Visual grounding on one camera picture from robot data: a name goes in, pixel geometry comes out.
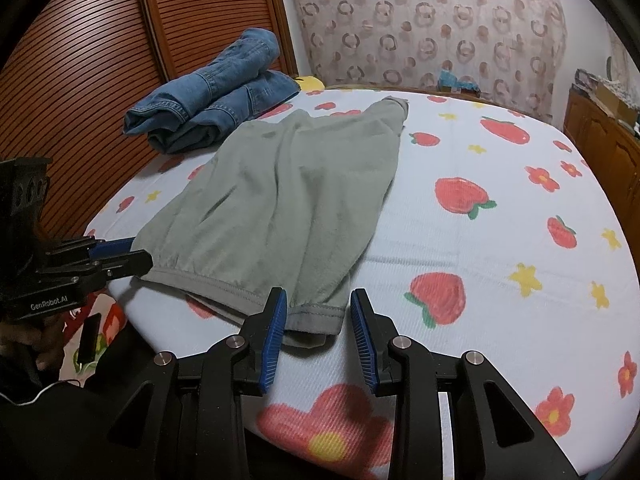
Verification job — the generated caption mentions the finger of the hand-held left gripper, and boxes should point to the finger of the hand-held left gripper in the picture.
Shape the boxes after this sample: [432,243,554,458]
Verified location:
[49,236,138,262]
[44,248,154,289]

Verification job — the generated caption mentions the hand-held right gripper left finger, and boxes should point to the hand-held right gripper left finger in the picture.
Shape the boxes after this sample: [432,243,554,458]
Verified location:
[102,287,288,480]

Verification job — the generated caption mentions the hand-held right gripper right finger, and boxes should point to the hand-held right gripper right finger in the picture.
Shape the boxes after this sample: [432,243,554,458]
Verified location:
[350,288,581,480]

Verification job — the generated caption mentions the grey pants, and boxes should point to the grey pants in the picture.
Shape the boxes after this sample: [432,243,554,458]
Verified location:
[131,96,412,350]

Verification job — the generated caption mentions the person's left hand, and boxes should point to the person's left hand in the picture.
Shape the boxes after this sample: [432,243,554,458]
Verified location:
[0,310,67,372]

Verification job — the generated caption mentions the black rectangular device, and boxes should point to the black rectangular device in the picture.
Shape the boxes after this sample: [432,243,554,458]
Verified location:
[75,314,101,365]

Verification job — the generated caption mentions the strawberry print bed sheet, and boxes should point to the strawberry print bed sheet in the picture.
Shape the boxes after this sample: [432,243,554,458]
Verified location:
[85,87,640,480]

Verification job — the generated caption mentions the folded blue jeans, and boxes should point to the folded blue jeans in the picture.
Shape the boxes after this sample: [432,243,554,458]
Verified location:
[123,28,301,155]

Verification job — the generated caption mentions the wooden louvred wardrobe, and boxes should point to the wooden louvred wardrobe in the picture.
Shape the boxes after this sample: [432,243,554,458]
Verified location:
[0,0,301,241]

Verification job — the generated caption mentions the yellow plush toy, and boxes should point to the yellow plush toy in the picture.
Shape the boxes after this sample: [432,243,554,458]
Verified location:
[292,75,327,94]

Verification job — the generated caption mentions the blue toy box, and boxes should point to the blue toy box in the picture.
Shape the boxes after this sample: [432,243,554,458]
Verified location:
[437,67,482,99]

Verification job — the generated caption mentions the wooden low cabinet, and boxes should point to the wooden low cabinet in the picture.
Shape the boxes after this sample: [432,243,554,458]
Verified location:
[564,85,640,222]

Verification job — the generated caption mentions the circle pattern sheer curtain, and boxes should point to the circle pattern sheer curtain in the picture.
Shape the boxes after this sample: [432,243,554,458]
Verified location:
[285,0,569,111]

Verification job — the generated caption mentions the cardboard box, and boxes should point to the cardboard box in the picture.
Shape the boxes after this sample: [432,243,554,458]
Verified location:
[594,80,640,127]

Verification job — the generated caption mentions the thin white cable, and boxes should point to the thin white cable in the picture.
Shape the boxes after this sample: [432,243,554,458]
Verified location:
[0,379,82,407]

